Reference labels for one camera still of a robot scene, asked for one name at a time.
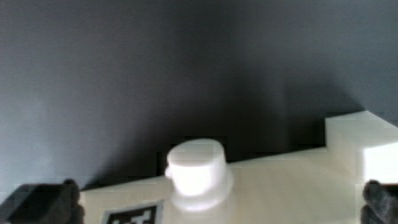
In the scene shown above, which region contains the white cabinet body box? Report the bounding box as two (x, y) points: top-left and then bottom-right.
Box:
(81, 111), (398, 224)

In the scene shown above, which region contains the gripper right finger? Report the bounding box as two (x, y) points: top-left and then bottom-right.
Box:
(360, 180), (398, 224)

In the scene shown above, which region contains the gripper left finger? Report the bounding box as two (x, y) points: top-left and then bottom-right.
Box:
(0, 179), (85, 224)

